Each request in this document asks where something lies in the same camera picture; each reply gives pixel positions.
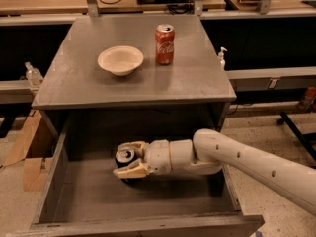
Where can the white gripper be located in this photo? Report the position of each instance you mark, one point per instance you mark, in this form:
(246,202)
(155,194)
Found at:
(157,157)

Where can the dark blue pepsi can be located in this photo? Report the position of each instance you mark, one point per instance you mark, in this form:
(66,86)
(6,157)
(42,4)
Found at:
(123,159)

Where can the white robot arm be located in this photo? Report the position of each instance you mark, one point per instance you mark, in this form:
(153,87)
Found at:
(205,154)

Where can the open grey top drawer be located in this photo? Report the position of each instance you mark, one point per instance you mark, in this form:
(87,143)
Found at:
(83,198)

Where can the red coca-cola can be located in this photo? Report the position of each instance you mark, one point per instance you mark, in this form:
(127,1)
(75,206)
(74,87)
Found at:
(164,36)

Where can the white ceramic bowl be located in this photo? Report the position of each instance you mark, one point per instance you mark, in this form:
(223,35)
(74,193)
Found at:
(120,60)

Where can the white pump dispenser bottle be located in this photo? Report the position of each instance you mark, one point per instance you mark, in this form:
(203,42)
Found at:
(221,57)

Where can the brown cardboard pieces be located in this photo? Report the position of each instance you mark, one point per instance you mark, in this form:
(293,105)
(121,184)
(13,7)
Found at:
(33,148)

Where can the clear plastic bottle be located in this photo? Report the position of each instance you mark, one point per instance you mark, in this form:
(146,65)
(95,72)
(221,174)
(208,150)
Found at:
(33,75)

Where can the black chair base leg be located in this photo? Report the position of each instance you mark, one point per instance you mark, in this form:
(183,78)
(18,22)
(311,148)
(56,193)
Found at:
(307,140)

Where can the orange bottle on floor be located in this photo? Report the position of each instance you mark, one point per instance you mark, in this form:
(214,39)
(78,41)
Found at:
(308,100)

